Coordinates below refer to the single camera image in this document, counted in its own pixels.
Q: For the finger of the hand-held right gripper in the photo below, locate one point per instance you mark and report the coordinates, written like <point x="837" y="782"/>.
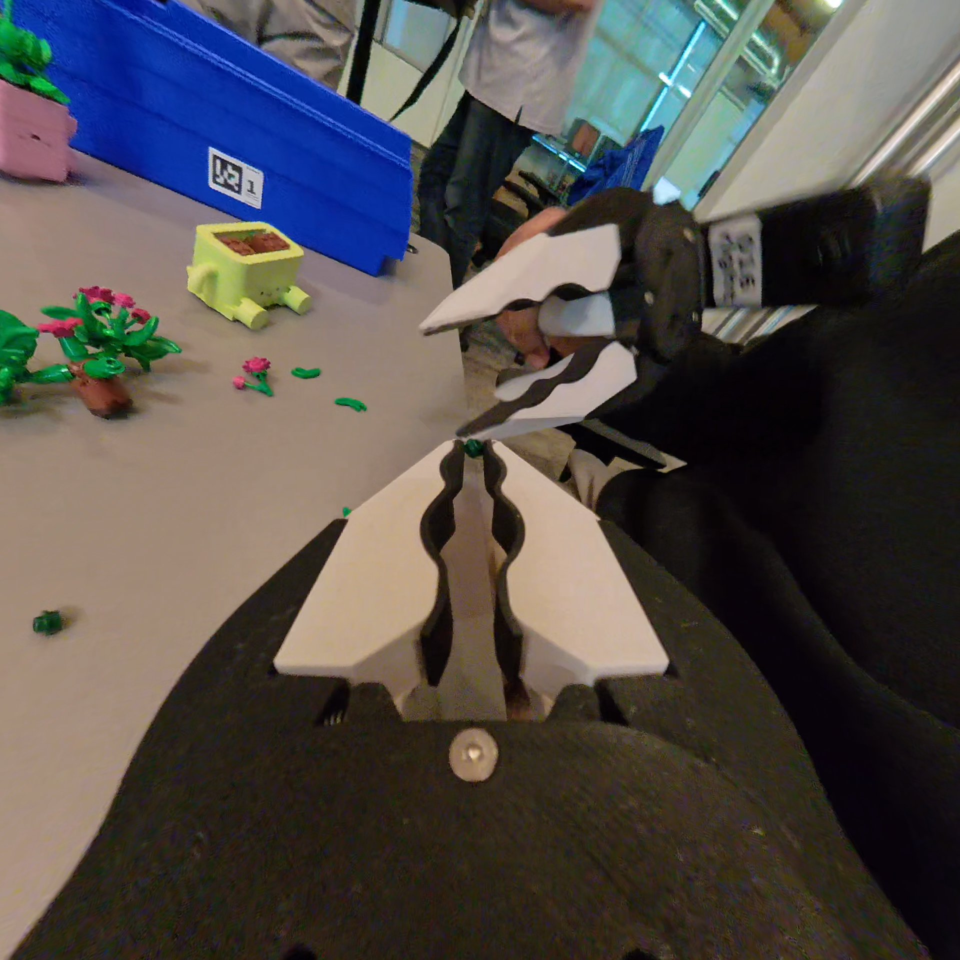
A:
<point x="540" y="277"/>
<point x="577" y="390"/>

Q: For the pink toy pot with plant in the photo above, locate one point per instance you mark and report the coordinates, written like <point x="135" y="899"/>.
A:
<point x="30" y="135"/>

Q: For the small dark green toy piece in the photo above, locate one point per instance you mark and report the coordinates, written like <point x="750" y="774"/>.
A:
<point x="49" y="622"/>

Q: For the blue plastic bin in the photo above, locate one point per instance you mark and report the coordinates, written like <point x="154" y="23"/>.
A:
<point x="225" y="112"/>

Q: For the green plant with pink flowers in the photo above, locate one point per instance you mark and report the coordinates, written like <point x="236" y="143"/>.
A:
<point x="97" y="337"/>

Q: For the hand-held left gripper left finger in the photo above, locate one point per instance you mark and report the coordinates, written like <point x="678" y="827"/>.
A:
<point x="352" y="600"/>

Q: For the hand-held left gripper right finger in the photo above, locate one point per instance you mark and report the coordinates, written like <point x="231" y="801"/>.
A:
<point x="592" y="600"/>

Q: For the lime toy brick pot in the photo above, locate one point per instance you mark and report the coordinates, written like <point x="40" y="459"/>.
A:
<point x="240" y="270"/>

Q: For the single green toy leaf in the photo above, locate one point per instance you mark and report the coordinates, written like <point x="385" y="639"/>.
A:
<point x="306" y="373"/>
<point x="351" y="404"/>

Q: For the person's right hand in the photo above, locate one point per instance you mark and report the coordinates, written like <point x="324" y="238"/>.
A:
<point x="525" y="330"/>

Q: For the pink toy flower sprig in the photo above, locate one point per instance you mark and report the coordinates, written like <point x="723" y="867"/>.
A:
<point x="255" y="367"/>

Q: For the blue cloth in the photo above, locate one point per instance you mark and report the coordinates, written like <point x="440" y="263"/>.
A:
<point x="622" y="161"/>

